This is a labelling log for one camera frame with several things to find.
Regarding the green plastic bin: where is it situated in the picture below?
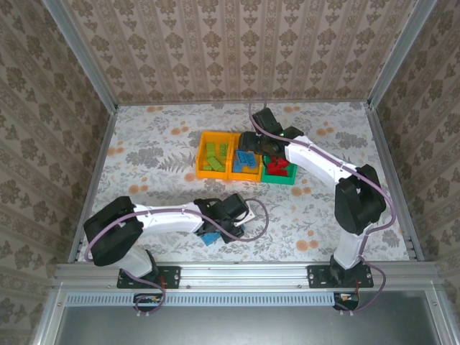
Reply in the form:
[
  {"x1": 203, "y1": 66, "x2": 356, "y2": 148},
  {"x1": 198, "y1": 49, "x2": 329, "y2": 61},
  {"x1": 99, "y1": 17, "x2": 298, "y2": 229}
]
[{"x1": 260, "y1": 154, "x2": 298, "y2": 185}]

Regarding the orange plastic bin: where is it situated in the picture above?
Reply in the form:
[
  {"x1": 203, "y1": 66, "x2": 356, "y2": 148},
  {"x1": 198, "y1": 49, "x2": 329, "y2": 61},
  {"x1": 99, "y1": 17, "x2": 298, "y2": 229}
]
[
  {"x1": 195, "y1": 131, "x2": 238, "y2": 180},
  {"x1": 228, "y1": 132, "x2": 264, "y2": 182}
]

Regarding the aluminium front beam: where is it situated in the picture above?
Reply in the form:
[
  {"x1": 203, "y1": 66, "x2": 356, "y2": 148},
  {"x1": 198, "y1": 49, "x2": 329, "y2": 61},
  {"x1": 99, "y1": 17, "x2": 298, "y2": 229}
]
[{"x1": 53, "y1": 261, "x2": 438, "y2": 288}]

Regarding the black connector board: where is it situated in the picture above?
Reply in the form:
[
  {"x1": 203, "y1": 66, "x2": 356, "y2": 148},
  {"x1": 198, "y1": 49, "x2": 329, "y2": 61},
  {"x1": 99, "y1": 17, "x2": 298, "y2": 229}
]
[
  {"x1": 333, "y1": 291, "x2": 360, "y2": 311},
  {"x1": 133, "y1": 293, "x2": 162, "y2": 312}
]

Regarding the grey metal panel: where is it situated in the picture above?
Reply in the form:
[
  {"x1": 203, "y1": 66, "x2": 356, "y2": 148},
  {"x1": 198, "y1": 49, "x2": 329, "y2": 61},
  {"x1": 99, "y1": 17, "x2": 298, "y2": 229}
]
[{"x1": 28, "y1": 287, "x2": 460, "y2": 345}]

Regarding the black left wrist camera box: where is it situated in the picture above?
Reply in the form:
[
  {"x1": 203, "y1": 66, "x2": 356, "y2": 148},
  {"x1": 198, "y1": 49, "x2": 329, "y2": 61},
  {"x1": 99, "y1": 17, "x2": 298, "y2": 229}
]
[{"x1": 219, "y1": 193, "x2": 249, "y2": 224}]

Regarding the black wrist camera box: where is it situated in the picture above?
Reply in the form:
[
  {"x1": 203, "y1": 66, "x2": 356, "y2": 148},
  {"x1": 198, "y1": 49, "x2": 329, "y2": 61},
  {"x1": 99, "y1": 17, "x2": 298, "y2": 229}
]
[
  {"x1": 252, "y1": 107, "x2": 284, "y2": 137},
  {"x1": 219, "y1": 193, "x2": 249, "y2": 224}
]

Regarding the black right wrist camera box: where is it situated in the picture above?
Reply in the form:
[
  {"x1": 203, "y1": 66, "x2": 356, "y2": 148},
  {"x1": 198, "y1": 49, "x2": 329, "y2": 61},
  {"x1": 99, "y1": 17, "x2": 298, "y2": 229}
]
[{"x1": 252, "y1": 107, "x2": 284, "y2": 137}]

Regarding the slotted grey cable duct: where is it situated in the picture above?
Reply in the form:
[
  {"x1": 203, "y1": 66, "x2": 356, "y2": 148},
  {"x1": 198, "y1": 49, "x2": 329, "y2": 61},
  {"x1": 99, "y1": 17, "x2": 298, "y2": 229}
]
[{"x1": 65, "y1": 290, "x2": 360, "y2": 307}]

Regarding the aluminium back rail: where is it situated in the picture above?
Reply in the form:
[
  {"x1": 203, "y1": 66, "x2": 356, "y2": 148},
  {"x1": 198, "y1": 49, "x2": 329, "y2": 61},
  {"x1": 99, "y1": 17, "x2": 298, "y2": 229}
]
[{"x1": 116, "y1": 99, "x2": 369, "y2": 107}]

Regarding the aluminium side rail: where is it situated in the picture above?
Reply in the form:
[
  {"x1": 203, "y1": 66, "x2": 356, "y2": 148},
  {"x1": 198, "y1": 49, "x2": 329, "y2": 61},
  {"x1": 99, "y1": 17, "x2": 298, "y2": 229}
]
[
  {"x1": 67, "y1": 106, "x2": 119, "y2": 263},
  {"x1": 363, "y1": 102, "x2": 426, "y2": 262}
]

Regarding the aluminium frame post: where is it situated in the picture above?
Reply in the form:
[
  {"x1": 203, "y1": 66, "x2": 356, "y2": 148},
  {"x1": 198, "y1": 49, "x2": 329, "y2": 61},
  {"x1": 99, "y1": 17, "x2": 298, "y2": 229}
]
[
  {"x1": 366, "y1": 0, "x2": 438, "y2": 109},
  {"x1": 42, "y1": 0, "x2": 119, "y2": 111}
]

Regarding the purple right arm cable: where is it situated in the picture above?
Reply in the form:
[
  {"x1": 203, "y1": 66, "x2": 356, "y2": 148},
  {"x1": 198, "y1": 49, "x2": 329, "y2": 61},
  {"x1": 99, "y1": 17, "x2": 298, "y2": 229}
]
[{"x1": 248, "y1": 93, "x2": 396, "y2": 317}]

